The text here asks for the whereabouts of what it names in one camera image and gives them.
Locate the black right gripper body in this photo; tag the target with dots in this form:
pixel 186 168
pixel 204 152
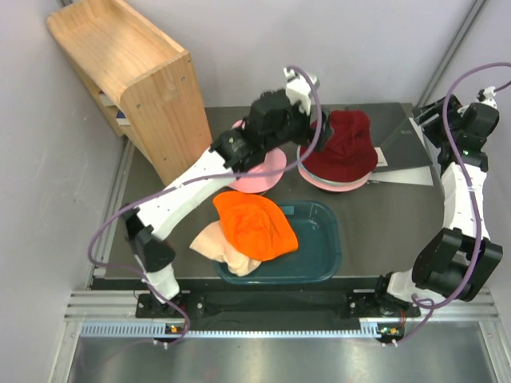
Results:
pixel 437 130

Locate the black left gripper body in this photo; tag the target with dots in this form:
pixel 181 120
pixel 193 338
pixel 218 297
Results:
pixel 310 136

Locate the dark red bucket hat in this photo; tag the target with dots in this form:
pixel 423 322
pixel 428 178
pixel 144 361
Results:
pixel 349 154

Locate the turquoise bucket hat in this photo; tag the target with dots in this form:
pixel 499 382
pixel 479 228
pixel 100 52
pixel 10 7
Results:
pixel 319 179

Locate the orange bucket hat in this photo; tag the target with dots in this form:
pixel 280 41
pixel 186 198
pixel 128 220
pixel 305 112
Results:
pixel 255 225

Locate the peach bucket hat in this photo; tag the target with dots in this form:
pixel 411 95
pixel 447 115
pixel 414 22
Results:
pixel 212 244

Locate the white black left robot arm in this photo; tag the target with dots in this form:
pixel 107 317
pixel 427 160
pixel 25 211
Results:
pixel 162 211

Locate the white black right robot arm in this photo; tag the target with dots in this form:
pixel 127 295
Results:
pixel 460 258

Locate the teal plastic basin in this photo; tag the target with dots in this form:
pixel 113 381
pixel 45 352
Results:
pixel 317 259

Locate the wooden shelf unit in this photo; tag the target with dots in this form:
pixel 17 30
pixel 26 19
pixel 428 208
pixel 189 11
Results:
pixel 146 74

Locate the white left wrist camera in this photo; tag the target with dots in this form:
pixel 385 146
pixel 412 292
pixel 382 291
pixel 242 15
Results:
pixel 301 88

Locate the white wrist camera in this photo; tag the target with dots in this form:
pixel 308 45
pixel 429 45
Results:
pixel 485 97
pixel 301 88

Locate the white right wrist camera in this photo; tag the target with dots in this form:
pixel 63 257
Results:
pixel 485 97

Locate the gold wire hat stand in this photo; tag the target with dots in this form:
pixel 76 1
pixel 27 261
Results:
pixel 263 193

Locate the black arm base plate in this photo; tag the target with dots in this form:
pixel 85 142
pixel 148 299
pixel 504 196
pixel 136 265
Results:
pixel 345 304

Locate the aluminium frame rail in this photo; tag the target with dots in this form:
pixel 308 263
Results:
pixel 119 336

